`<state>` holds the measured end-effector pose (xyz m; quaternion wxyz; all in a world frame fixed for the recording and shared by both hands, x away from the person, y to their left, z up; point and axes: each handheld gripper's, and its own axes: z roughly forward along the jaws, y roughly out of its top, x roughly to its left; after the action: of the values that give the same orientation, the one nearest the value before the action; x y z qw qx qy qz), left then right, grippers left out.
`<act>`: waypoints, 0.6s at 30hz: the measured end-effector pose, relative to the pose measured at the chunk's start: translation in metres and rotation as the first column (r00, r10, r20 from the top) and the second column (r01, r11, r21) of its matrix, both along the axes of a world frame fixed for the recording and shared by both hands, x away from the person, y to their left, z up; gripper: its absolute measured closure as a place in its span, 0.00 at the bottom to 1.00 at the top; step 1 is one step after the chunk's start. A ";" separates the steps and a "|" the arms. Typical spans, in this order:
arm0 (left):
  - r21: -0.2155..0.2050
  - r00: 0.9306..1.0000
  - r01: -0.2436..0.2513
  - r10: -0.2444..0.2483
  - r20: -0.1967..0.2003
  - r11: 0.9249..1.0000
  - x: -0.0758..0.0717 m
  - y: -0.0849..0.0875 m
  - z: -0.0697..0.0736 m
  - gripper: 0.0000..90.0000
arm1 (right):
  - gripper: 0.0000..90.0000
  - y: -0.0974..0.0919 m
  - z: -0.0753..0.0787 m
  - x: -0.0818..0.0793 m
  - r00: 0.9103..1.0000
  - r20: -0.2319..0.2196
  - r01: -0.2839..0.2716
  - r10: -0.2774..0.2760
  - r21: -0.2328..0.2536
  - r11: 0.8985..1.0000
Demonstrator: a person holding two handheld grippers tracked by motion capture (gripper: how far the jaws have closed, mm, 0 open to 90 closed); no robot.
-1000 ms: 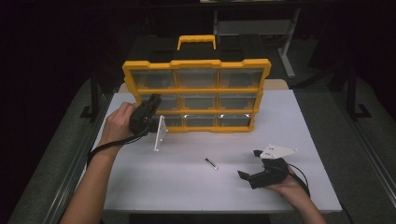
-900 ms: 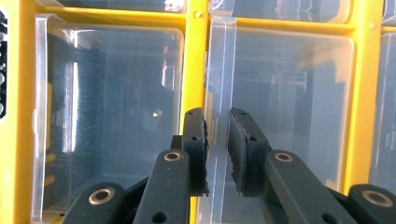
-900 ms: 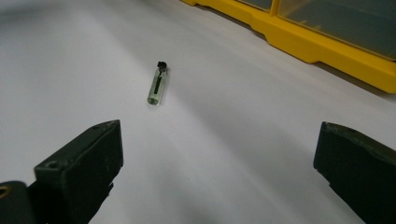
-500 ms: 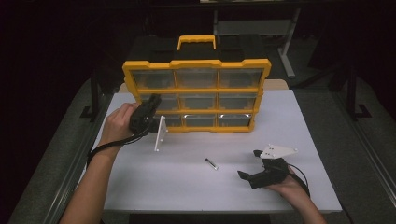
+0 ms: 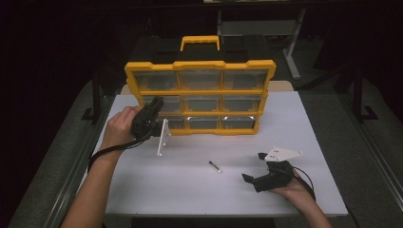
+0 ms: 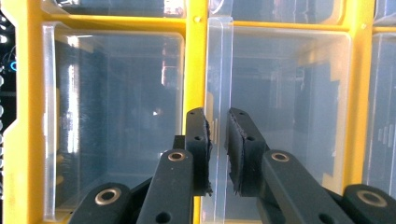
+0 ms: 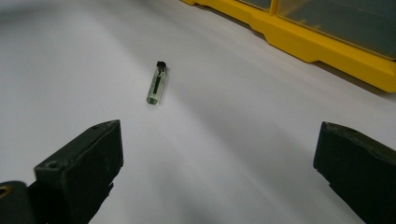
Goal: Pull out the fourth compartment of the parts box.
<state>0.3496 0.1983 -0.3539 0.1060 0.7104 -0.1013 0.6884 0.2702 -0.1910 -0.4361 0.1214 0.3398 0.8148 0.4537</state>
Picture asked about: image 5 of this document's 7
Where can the aluminium frame rail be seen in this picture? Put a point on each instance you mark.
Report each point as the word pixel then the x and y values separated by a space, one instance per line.
pixel 374 148
pixel 95 134

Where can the person's black clothing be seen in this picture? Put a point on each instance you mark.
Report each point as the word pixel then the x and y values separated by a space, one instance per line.
pixel 202 223

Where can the person's left hand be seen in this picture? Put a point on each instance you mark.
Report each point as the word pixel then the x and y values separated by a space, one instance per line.
pixel 118 129

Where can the yellow black organizer case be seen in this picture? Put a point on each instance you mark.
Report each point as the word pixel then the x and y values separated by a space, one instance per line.
pixel 199 65

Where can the grey metal desk frame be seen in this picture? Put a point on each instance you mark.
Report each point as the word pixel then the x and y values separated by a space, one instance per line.
pixel 253 28

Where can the black metal stand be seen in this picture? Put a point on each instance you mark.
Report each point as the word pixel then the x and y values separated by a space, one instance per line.
pixel 358 101
pixel 96 101

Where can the clear plastic drawer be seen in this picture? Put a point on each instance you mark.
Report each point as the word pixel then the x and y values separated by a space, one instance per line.
pixel 172 104

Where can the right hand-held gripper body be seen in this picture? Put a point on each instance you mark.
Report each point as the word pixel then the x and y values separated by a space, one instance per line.
pixel 275 177

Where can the small metal screw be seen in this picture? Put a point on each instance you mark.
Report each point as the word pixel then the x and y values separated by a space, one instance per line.
pixel 215 167

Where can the person's right hand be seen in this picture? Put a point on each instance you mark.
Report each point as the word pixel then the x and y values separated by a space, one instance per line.
pixel 297 191

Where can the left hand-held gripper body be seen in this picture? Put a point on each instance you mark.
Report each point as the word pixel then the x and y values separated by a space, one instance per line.
pixel 145 125

